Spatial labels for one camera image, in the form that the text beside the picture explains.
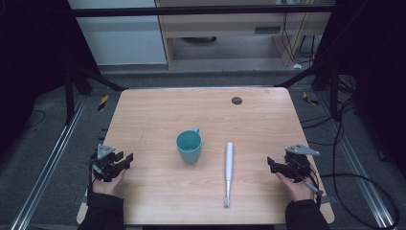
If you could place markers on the person's left hand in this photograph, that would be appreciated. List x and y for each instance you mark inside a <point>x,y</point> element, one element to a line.
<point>107,188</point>

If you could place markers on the person's right hand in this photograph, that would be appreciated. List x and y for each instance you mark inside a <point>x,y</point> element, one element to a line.
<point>298,191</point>

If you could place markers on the light wooden desk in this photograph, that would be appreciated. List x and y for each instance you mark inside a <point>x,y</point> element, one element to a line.
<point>223,27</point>

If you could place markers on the silver metal rod tool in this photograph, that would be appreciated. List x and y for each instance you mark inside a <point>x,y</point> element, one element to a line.
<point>229,163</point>

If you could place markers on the black metal stand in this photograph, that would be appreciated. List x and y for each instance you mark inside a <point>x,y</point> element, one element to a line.
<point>333,92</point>
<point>69,96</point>

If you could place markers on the aluminium floor rail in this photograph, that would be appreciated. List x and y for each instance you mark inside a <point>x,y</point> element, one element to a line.
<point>48,166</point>
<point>360,179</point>

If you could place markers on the black horizontal frame bar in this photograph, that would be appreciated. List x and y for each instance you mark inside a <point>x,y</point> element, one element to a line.
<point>198,11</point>

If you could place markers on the small white floor object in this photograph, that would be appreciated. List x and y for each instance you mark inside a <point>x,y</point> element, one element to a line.
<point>297,66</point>

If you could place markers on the teal cup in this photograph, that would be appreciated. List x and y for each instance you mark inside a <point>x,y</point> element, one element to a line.
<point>189,150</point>

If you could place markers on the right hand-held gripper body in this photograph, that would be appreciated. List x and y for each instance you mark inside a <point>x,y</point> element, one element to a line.
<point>297,166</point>

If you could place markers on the round grey table grommet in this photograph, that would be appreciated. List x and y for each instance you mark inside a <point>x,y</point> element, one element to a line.
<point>236,101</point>

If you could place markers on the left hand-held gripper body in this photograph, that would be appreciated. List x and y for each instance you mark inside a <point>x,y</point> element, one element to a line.
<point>103,164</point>

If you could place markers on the white cabinet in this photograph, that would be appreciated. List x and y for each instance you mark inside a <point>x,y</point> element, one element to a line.
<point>121,38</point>

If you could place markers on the dark curtain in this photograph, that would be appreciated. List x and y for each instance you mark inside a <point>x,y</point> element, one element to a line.
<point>32,64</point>
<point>376,64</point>

